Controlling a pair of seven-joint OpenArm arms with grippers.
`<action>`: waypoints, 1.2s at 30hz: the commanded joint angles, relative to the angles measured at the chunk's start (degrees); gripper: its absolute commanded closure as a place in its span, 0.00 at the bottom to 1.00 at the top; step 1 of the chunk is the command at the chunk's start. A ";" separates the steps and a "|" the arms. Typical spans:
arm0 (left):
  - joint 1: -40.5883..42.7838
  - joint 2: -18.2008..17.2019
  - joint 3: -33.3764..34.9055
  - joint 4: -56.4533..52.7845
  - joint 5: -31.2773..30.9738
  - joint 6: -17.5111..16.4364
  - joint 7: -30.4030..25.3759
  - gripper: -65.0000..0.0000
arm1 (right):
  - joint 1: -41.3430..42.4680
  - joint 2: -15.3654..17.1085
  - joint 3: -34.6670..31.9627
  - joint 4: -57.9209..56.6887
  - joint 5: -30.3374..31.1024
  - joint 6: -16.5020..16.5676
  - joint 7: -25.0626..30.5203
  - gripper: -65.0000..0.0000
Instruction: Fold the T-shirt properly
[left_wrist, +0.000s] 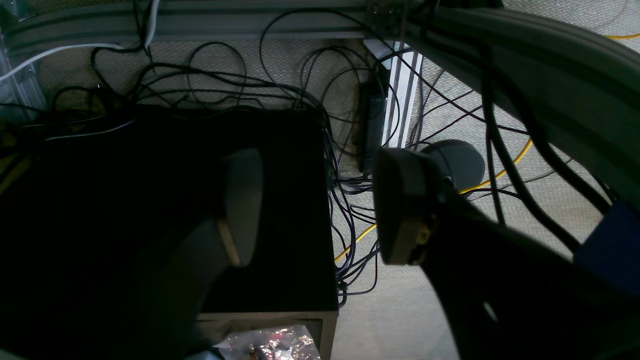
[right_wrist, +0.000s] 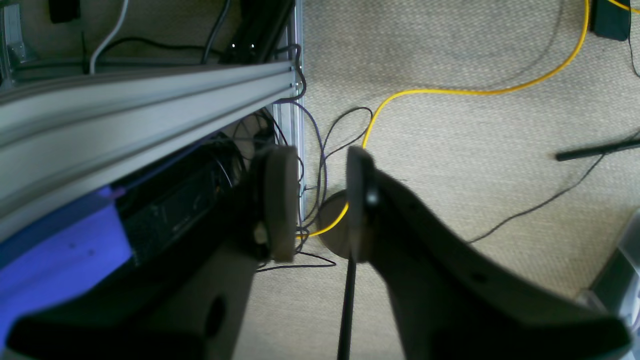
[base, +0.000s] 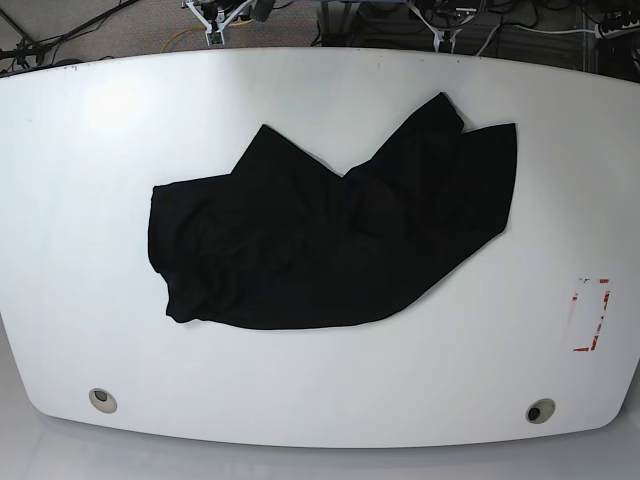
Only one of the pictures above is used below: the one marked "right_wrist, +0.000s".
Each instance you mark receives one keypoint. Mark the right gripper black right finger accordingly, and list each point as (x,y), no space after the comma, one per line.
(449,301)

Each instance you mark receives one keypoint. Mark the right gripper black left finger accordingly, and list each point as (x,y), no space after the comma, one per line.
(188,303)

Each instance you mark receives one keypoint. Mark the black tripod leg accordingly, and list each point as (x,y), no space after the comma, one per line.
(599,150)

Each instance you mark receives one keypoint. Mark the aluminium frame rail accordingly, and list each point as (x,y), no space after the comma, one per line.
(62,139)

